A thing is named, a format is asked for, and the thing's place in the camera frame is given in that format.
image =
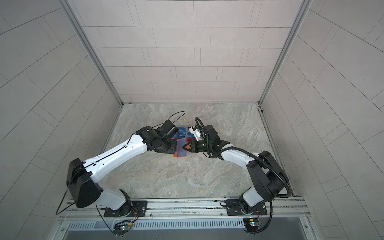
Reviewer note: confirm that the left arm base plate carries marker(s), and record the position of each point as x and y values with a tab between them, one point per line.
133	209

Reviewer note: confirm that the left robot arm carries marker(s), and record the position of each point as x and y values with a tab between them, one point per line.
83	179

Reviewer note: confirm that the right circuit board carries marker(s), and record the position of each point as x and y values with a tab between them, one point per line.
252	225

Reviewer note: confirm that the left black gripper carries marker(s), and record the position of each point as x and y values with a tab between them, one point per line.
173	149

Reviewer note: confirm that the right clear card display stand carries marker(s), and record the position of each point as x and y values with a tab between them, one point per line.
190	134

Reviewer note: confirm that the aluminium mounting rail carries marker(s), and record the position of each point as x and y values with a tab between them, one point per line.
192	208

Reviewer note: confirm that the left circuit board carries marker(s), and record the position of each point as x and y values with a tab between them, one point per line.
122	228

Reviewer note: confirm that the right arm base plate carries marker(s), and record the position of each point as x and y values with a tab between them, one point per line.
237	207

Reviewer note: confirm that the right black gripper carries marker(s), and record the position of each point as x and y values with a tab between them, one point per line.
194	144

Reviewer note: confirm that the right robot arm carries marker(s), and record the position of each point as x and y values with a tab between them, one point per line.
268	178

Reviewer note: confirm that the circuit board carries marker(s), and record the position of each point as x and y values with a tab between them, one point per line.
122	228
252	225

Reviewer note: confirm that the orange card holder wallet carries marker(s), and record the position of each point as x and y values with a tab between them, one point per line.
180	152

